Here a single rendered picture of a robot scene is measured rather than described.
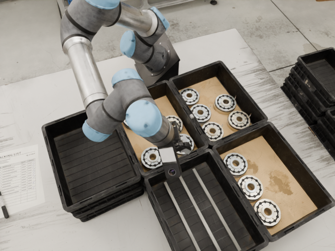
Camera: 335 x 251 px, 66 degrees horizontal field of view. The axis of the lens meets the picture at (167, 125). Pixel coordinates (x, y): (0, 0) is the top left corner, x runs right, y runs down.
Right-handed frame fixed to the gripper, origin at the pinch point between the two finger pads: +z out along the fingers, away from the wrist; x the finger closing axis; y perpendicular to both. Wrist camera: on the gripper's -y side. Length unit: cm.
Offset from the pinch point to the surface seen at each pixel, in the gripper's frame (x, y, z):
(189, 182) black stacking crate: 3.4, -5.9, 23.3
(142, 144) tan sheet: 20.0, 14.9, 20.8
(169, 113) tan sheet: 6.4, 29.0, 27.9
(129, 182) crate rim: 22.5, -3.2, 6.3
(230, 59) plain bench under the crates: -32, 67, 62
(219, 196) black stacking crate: -6.6, -14.0, 25.7
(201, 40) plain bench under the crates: -19, 87, 60
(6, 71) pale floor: 164, 146, 81
